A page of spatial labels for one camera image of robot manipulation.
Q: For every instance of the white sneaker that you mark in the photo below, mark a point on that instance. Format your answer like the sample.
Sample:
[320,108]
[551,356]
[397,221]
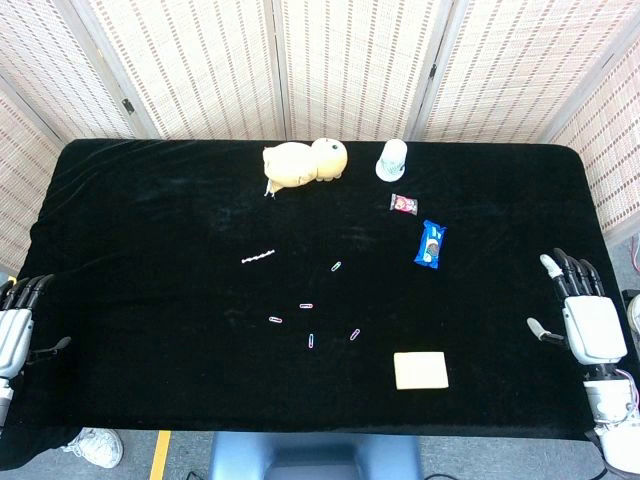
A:
[100,447]

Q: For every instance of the black velvet tablecloth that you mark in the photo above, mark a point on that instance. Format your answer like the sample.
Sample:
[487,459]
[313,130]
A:
[175,250]

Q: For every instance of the yellow sticky note pad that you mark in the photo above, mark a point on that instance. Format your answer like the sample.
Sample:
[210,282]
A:
[421,370]

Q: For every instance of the white upturned paper cup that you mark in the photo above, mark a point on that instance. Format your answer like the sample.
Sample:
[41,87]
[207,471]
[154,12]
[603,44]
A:
[391,162]

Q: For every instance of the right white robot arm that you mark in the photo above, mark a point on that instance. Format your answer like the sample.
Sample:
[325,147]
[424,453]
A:
[612,405]

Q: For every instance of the yellow plush toy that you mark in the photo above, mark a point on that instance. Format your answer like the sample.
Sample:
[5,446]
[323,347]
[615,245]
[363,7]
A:
[300,162]

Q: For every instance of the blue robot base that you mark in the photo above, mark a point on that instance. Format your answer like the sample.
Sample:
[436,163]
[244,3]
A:
[310,455]

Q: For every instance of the woven folding screen panel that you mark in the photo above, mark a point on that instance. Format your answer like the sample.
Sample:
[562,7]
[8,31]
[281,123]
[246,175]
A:
[520,65]
[65,65]
[20,175]
[610,150]
[200,65]
[355,65]

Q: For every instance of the red candy packet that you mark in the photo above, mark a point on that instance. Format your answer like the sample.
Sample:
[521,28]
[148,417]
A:
[404,204]

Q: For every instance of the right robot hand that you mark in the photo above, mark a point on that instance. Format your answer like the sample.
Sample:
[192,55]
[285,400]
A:
[592,325]

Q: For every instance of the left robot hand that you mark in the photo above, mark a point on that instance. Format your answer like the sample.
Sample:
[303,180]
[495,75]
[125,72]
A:
[15,335]

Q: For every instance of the black screen hinge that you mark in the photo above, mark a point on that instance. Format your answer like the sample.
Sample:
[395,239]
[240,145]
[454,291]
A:
[127,106]
[432,70]

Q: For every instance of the yellow floor tape strip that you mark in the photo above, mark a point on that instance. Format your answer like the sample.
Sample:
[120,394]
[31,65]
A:
[160,455]

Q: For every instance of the blue cookie packet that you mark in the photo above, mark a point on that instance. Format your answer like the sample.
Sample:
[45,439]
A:
[430,245]

